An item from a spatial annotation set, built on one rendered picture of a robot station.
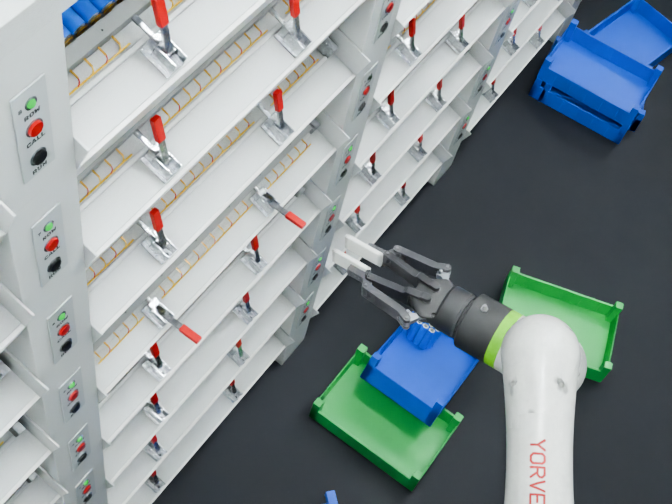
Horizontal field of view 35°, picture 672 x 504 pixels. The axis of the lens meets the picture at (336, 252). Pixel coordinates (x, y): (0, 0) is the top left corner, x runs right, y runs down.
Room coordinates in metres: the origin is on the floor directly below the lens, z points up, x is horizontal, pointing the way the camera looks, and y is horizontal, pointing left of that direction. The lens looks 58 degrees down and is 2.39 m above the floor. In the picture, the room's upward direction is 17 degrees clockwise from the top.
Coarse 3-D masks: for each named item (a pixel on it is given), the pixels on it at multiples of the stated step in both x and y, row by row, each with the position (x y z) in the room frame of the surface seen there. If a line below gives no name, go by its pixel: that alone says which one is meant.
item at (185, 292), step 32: (320, 128) 1.14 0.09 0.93; (288, 160) 1.06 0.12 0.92; (320, 160) 1.09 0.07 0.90; (288, 192) 1.01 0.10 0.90; (224, 224) 0.91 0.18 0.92; (256, 224) 0.93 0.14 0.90; (192, 256) 0.83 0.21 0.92; (224, 256) 0.86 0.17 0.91; (192, 288) 0.78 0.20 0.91; (128, 352) 0.65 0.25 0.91
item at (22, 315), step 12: (0, 288) 0.48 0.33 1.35; (0, 300) 0.49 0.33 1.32; (12, 300) 0.48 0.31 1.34; (0, 312) 0.48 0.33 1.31; (12, 312) 0.48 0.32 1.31; (24, 312) 0.47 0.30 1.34; (0, 324) 0.47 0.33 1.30; (12, 324) 0.47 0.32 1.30; (24, 324) 0.47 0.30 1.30; (0, 336) 0.45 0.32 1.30; (12, 336) 0.46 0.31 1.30; (0, 348) 0.44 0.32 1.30
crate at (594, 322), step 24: (504, 288) 1.51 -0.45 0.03; (528, 288) 1.54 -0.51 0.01; (552, 288) 1.54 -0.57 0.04; (528, 312) 1.47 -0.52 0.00; (552, 312) 1.50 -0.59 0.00; (576, 312) 1.52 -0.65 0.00; (600, 312) 1.53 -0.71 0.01; (576, 336) 1.45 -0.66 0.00; (600, 336) 1.47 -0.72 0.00; (600, 360) 1.40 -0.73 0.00
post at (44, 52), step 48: (48, 0) 0.55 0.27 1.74; (0, 48) 0.50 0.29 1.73; (48, 48) 0.55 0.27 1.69; (0, 96) 0.50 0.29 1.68; (48, 96) 0.54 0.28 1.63; (0, 144) 0.49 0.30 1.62; (0, 192) 0.48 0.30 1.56; (48, 192) 0.53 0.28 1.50; (48, 288) 0.51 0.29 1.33; (48, 336) 0.50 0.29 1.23; (48, 384) 0.49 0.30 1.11; (96, 384) 0.56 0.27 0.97; (48, 432) 0.48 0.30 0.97; (96, 432) 0.56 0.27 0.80; (96, 480) 0.55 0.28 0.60
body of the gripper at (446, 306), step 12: (420, 288) 0.87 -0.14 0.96; (444, 288) 0.88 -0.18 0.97; (456, 288) 0.87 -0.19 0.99; (420, 300) 0.85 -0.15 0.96; (432, 300) 0.85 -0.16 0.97; (444, 300) 0.84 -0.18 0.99; (456, 300) 0.84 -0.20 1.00; (468, 300) 0.85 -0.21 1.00; (420, 312) 0.83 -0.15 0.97; (432, 312) 0.83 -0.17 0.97; (444, 312) 0.83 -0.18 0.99; (456, 312) 0.83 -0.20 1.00; (432, 324) 0.82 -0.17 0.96; (444, 324) 0.81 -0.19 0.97; (456, 324) 0.82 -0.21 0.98
